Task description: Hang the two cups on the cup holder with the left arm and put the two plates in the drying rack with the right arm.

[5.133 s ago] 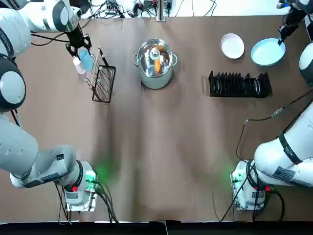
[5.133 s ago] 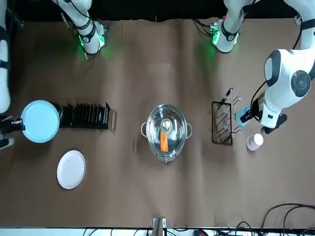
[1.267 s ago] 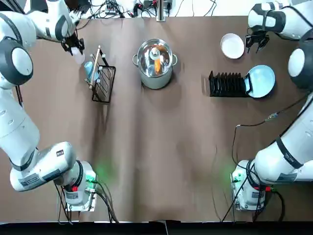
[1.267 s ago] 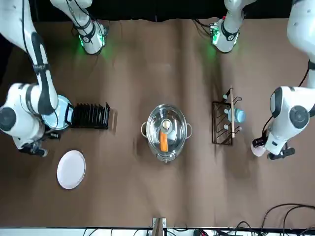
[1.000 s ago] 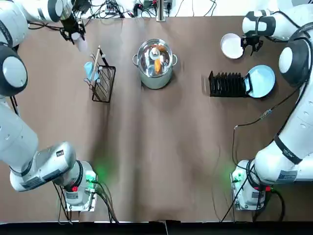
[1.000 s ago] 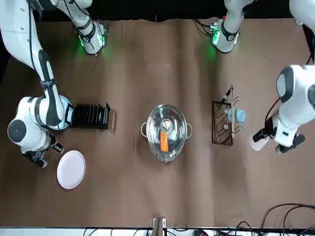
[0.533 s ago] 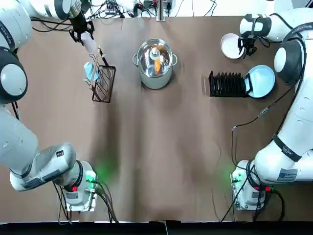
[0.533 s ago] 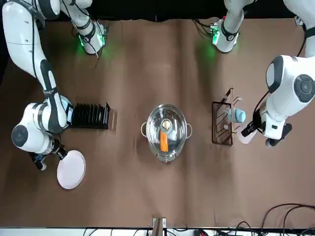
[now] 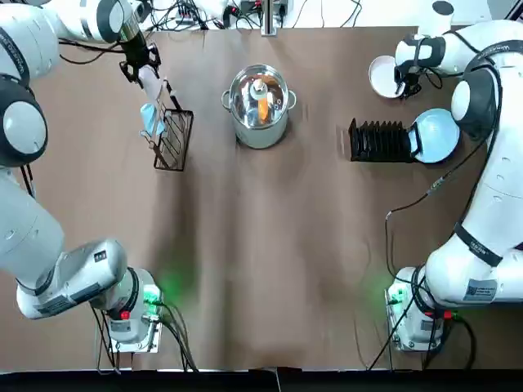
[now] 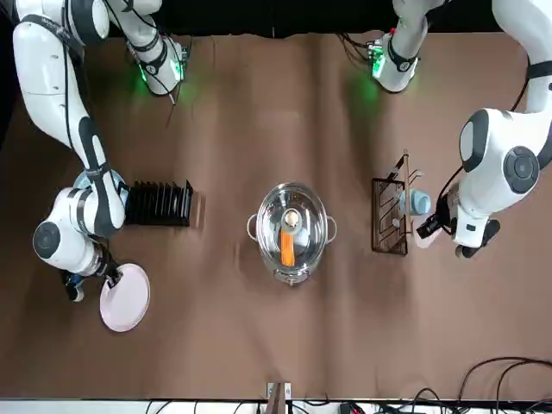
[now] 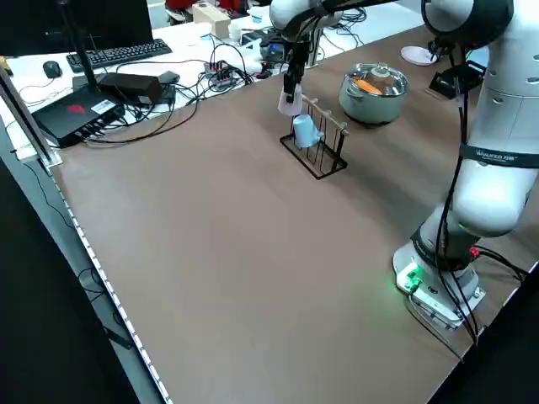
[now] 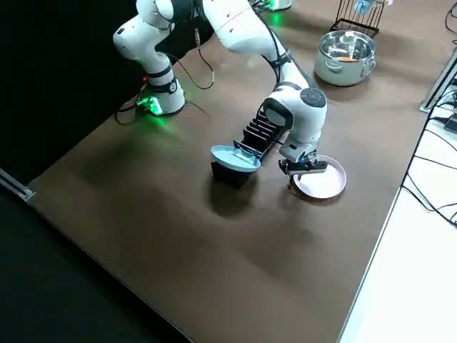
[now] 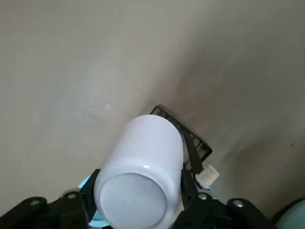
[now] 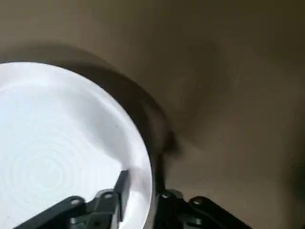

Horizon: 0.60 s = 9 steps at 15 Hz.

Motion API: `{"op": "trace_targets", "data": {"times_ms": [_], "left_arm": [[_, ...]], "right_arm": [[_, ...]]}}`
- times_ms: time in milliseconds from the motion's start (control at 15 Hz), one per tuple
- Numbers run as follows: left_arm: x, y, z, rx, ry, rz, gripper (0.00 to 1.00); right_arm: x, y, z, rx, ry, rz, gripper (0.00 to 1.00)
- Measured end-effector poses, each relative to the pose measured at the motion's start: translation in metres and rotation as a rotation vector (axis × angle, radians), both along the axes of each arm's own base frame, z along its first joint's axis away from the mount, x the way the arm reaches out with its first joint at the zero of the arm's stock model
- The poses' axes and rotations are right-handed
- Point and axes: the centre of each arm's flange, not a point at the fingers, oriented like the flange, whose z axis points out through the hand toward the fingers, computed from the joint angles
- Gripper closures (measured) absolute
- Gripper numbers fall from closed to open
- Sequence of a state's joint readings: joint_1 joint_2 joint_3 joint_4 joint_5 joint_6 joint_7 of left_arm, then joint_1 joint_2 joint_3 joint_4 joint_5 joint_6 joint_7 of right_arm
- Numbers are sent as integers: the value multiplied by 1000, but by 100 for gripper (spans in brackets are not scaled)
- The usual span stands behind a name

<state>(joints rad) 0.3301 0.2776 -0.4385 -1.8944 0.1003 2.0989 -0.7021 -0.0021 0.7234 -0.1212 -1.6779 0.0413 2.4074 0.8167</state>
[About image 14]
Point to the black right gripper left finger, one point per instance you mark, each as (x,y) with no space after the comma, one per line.
(102,207)

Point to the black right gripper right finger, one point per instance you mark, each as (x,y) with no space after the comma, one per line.
(186,214)

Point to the white round plate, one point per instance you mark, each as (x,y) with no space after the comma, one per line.
(59,133)

